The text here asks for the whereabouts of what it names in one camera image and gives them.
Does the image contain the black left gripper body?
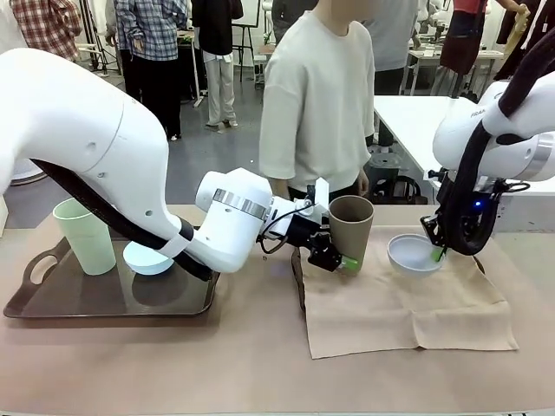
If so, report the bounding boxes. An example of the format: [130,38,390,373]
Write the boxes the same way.
[283,212,333,257]

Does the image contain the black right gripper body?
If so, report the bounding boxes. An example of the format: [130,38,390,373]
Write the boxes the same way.
[432,170,505,244]

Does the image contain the white bowl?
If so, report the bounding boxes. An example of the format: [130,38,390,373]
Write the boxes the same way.
[387,233,448,279]

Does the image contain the brown cup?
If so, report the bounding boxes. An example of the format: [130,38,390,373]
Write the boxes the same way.
[328,195,375,277]

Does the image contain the beige cloth mat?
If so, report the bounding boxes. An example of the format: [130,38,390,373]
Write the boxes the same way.
[297,224,520,361]

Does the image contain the light blue bowl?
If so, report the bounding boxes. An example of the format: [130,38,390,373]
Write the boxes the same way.
[123,241,174,276]

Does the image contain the pale green cup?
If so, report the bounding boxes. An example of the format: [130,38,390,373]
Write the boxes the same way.
[52,198,118,276]

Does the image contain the dark brown tray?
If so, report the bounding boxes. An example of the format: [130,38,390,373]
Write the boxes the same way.
[291,248,486,314]
[3,236,221,321]

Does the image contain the white background table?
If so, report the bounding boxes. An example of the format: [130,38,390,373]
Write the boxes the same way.
[371,94,480,205]

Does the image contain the person in beige sweatshirt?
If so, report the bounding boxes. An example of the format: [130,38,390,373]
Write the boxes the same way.
[258,0,376,203]

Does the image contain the person in dark apron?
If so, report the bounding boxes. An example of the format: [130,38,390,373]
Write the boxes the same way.
[436,0,490,95]

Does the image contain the beige hanging cloth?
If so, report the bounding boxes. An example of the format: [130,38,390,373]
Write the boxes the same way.
[504,3,532,56]

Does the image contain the person in black clothes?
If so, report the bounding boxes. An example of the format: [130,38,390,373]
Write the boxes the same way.
[493,0,552,83]

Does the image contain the person in grey shirt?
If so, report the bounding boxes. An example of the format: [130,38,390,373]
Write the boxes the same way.
[371,0,421,97]

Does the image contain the black easel stand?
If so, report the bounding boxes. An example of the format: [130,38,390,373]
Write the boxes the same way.
[231,23,258,84]

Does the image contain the person in white trousers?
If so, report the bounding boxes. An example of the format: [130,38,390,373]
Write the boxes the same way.
[192,0,245,128]

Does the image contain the person in blue plaid shirt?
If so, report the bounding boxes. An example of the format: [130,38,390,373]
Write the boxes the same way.
[105,0,184,142]

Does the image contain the white cylindrical appliance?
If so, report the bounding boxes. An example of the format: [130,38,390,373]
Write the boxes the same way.
[10,158,45,187]

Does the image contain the person in red plaid shirt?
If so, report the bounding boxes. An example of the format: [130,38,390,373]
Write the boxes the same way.
[10,0,82,62]

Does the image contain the thin black left camera cable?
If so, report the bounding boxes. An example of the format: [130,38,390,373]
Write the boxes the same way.
[258,202,315,256]

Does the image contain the black right arm cable sleeve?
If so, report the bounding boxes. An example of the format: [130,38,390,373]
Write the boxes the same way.
[449,23,555,257]

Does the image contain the black arm cable sleeve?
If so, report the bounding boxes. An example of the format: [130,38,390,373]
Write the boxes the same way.
[449,23,555,257]
[29,157,214,282]

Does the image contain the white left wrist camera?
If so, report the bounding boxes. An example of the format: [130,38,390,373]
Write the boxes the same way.
[312,176,331,205]

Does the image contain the black left arm cable sleeve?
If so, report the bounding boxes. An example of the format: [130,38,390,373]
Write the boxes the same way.
[29,157,214,282]

